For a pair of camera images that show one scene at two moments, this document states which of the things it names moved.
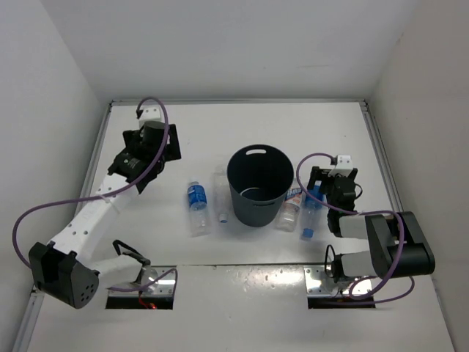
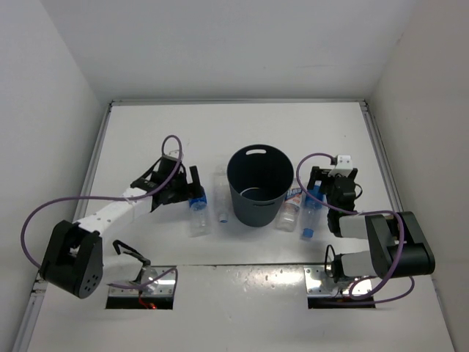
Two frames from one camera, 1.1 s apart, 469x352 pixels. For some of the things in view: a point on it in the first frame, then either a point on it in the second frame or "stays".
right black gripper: x=317 y=174 stays
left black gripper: x=171 y=152 -> x=190 y=191
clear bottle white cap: x=221 y=194 stays
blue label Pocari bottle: x=199 y=222 stays
